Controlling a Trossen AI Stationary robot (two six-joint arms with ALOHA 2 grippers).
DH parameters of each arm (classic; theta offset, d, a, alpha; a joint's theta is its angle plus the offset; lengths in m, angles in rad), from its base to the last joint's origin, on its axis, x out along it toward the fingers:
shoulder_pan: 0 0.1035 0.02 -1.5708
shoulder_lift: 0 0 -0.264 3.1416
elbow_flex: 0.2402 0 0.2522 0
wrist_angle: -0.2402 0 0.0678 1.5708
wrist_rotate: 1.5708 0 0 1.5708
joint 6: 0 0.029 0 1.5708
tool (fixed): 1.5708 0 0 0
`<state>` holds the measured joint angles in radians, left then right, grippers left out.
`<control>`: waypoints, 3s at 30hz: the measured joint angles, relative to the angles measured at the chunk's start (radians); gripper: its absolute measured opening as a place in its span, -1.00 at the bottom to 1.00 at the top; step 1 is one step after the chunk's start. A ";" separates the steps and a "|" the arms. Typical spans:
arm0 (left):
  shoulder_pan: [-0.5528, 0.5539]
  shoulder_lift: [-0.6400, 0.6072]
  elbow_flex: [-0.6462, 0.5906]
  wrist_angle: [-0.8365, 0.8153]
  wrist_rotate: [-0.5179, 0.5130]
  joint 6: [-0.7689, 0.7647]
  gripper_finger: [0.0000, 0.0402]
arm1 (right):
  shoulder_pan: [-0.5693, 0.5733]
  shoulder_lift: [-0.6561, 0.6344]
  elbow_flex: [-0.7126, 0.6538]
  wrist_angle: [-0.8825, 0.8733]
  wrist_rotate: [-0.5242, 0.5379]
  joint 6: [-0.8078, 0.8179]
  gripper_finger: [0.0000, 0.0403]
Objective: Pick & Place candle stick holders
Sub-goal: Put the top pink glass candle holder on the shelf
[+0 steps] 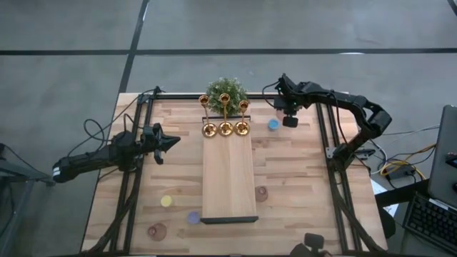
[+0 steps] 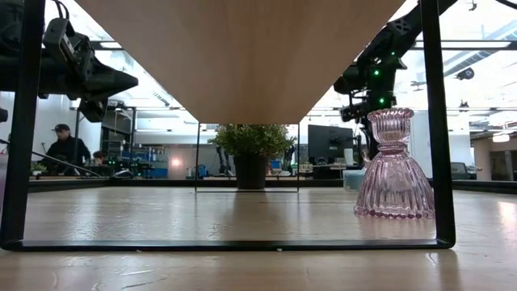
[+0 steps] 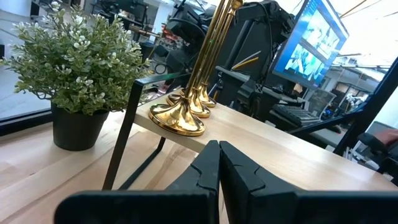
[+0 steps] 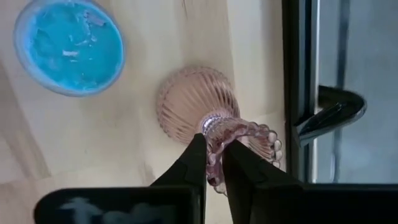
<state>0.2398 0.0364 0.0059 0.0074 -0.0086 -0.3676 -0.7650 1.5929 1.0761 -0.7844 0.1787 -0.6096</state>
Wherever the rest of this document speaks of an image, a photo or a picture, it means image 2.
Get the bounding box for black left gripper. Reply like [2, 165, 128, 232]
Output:
[38, 54, 140, 123]

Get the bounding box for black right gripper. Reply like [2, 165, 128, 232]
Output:
[340, 95, 399, 162]

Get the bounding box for blue glass candle holder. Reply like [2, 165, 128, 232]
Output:
[342, 168, 368, 192]

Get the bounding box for pink ribbed glass candle holder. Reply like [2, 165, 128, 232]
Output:
[353, 107, 436, 221]

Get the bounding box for purple glass candle holder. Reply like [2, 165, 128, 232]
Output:
[0, 155, 8, 213]

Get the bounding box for black monitor stand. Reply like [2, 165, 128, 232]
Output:
[354, 133, 364, 171]

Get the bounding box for black computer monitor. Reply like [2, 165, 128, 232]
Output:
[307, 124, 355, 159]

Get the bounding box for office desk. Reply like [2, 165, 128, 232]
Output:
[301, 161, 364, 181]

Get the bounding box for blue storage boxes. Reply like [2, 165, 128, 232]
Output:
[120, 147, 170, 179]

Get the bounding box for black office chair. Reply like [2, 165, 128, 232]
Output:
[450, 161, 484, 181]

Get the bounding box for green potted plant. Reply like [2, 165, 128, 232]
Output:
[207, 123, 298, 191]

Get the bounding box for wooden riser shelf black legs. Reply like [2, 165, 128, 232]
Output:
[0, 0, 456, 251]

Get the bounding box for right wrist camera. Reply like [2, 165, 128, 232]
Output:
[333, 64, 367, 96]

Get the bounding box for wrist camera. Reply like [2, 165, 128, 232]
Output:
[333, 64, 367, 96]
[42, 16, 96, 78]

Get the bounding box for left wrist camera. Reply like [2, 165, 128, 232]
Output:
[42, 16, 96, 78]

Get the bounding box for black aluminium table frame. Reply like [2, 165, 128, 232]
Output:
[27, 177, 517, 195]

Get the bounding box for black ceiling camera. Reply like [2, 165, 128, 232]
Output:
[455, 66, 476, 81]

